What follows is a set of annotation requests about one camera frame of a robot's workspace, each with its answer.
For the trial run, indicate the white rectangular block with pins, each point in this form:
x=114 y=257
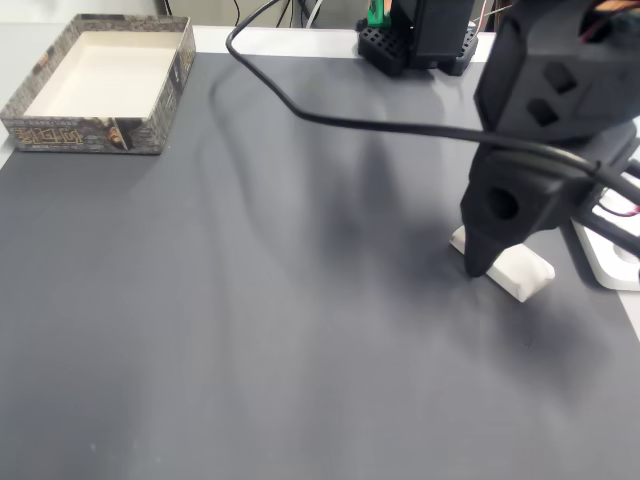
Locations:
x=525 y=277

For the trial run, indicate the patterned open cardboard box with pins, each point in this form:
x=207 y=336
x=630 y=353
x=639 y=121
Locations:
x=65 y=135

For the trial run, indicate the white plastic holder round holes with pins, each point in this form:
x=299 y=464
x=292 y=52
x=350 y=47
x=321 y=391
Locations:
x=615 y=270

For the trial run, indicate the dark grey table mat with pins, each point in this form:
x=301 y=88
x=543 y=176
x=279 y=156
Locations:
x=250 y=300

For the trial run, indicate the green circuit board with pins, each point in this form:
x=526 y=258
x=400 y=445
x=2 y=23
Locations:
x=377 y=12

